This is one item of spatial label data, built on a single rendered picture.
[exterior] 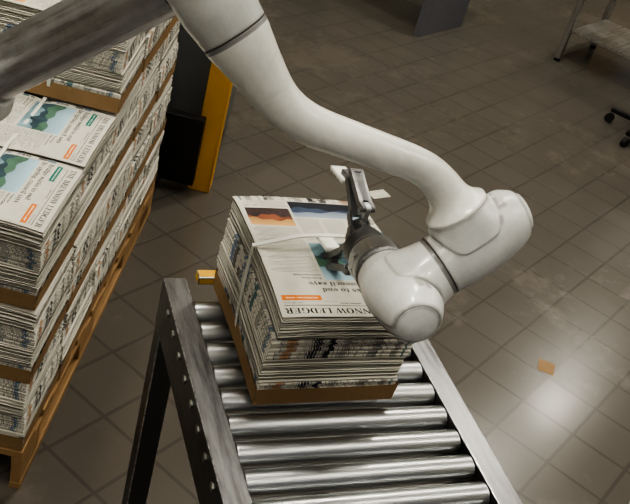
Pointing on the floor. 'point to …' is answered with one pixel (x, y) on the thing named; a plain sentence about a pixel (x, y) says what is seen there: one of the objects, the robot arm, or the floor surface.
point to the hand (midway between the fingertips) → (331, 203)
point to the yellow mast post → (215, 108)
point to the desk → (440, 16)
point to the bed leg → (148, 426)
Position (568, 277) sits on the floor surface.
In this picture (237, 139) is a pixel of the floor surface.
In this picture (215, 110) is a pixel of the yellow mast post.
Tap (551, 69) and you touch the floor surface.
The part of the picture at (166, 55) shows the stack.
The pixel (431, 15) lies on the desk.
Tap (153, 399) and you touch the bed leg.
